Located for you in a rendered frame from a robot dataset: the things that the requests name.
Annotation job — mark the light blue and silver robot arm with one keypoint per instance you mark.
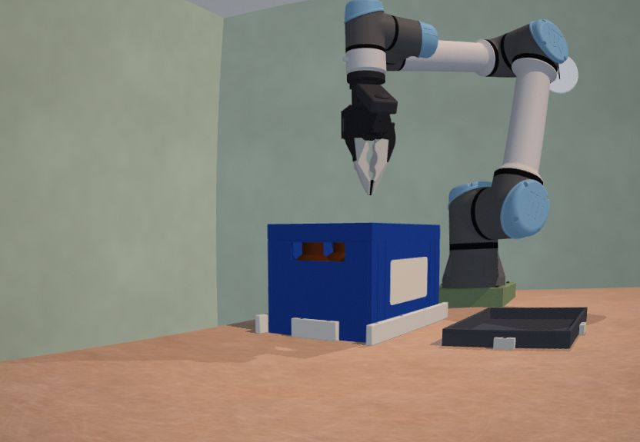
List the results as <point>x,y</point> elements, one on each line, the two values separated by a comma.
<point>480,212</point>

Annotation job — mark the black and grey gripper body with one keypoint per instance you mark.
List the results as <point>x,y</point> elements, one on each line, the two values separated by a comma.
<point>373,124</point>

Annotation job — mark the blue plastic crate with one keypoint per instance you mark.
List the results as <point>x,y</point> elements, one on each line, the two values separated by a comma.
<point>389,270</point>

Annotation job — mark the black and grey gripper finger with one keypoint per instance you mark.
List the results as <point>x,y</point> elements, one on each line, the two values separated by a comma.
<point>382,150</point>
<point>358,148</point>

